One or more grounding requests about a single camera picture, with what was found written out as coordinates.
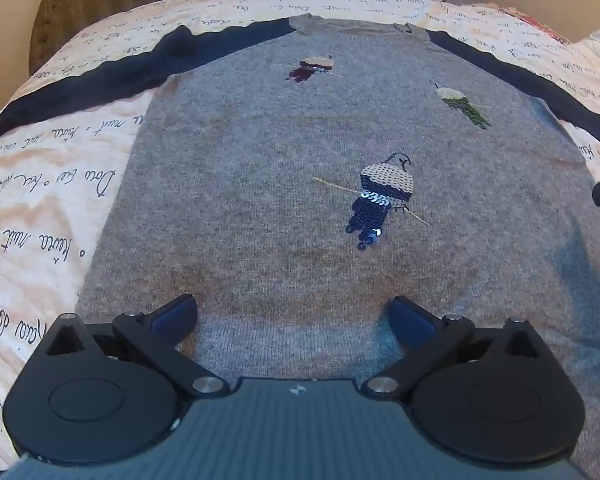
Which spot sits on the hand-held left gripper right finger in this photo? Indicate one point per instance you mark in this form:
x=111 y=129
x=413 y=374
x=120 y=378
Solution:
x=411 y=321

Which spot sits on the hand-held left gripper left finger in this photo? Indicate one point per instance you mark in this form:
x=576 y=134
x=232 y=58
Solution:
x=172 y=316

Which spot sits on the grey sweater with navy sleeves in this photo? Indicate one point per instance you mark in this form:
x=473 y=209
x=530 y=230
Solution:
x=280 y=200

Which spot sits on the white quilted cloth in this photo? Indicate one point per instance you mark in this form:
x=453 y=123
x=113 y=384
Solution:
x=597 y=52

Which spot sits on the white script-print bedsheet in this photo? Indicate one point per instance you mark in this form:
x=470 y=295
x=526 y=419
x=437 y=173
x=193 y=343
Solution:
x=45 y=210

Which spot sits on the red floral cloth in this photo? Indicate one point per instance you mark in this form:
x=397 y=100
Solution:
x=535 y=22

